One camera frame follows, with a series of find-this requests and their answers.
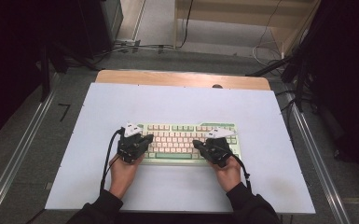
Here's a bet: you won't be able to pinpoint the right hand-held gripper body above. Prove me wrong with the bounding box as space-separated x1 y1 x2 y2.
203 127 239 169

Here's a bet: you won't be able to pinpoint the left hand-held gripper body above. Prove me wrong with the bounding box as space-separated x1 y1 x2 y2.
117 122 147 164

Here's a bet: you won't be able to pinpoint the green and cream keyboard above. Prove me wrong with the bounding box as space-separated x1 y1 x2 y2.
136 121 241 166

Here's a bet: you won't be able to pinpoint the person's right hand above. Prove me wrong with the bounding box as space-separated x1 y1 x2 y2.
209 155 242 193

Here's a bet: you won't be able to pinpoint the person's left hand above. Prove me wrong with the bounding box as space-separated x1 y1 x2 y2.
108 154 145 200

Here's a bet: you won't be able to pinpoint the white desk mat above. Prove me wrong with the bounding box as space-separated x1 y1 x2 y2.
45 82 316 216

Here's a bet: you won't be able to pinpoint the wooden table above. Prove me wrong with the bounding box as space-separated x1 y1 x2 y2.
95 69 271 91

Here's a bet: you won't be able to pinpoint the black metal stand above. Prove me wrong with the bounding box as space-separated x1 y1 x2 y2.
245 31 313 113
39 46 52 102

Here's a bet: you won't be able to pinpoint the grey metal cabinet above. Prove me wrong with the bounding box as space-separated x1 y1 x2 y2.
101 0 124 41

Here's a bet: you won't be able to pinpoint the beige wooden cabinet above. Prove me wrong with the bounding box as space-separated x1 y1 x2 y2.
173 0 321 57

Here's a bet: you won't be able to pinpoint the black curtain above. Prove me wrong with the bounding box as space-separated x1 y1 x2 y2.
292 0 359 188
0 0 106 147

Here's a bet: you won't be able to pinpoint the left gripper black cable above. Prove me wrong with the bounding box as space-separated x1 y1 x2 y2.
100 129 123 194

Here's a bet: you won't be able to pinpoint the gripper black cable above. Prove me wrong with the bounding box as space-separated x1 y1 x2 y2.
229 153 253 192
100 129 123 194

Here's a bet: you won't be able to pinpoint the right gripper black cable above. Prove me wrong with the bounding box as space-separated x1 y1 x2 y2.
229 153 253 192

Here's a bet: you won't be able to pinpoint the grey cable bundle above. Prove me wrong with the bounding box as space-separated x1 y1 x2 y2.
92 39 176 63

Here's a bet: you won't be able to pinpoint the metal floor rail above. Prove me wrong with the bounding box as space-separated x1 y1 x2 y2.
0 90 57 224
287 92 352 224

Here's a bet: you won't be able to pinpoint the black hanging cable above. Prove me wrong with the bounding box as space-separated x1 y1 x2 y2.
179 0 196 49

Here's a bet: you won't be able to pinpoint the white hanging cable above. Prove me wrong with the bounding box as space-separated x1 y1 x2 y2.
251 0 284 67

